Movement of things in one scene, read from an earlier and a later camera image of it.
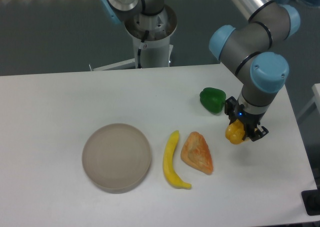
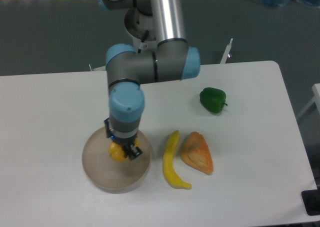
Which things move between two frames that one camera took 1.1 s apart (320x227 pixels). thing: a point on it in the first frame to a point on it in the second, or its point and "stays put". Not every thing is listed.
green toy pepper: [213, 99] stays put
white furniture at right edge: [316, 89] stays put
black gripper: [251, 120] to [126, 143]
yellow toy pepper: [235, 132] to [117, 152]
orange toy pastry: [196, 152] stays put
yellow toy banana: [168, 163] stays put
